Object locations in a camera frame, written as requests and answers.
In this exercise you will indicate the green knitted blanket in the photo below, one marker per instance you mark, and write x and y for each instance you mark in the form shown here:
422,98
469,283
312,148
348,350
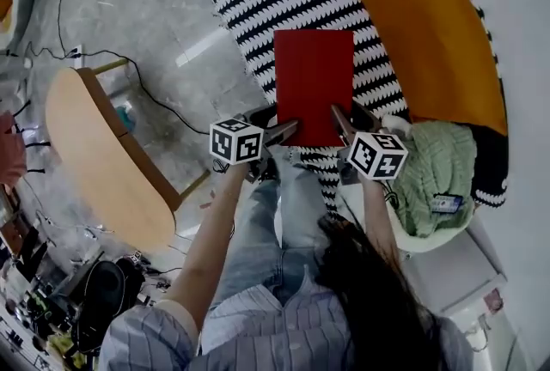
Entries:
429,163

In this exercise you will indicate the pink cloth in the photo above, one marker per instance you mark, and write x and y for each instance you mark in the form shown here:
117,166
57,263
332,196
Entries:
10,150

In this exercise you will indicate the white fleece blanket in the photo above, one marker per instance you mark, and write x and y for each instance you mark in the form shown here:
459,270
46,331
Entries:
429,244

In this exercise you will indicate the person's right forearm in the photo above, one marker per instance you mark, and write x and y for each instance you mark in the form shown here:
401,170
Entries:
378,210

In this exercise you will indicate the person's light blue jeans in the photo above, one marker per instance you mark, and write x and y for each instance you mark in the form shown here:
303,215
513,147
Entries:
266,232

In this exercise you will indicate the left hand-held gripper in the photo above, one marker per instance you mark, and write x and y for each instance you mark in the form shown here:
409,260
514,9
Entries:
236,141

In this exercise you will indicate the person wearing head camera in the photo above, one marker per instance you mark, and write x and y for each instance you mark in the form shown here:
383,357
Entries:
279,330

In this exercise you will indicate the blue smartphone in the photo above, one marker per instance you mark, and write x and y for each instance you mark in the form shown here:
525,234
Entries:
447,204

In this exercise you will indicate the red book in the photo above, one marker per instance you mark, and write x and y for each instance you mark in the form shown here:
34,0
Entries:
313,86

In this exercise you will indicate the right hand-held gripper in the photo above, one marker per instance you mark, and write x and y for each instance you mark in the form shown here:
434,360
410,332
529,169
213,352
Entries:
378,154

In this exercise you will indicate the pink packet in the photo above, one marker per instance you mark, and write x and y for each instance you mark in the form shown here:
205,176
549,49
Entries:
493,301

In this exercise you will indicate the large orange back cushion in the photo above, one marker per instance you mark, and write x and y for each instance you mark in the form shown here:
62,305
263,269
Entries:
429,38

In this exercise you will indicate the grey armchair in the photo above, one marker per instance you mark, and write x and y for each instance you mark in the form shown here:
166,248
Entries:
19,0

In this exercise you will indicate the white drawer cabinet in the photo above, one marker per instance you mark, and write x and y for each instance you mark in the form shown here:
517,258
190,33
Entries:
455,275

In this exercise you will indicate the person's left forearm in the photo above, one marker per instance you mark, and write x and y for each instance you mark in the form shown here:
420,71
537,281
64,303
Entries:
210,240

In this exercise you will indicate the black rounded backpack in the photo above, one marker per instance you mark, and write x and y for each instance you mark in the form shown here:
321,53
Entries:
107,296

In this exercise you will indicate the oval wooden coffee table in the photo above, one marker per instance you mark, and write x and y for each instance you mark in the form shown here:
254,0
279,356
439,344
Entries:
94,154

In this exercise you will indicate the orange armchair cushion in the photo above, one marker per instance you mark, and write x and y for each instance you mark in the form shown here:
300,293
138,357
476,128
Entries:
4,6

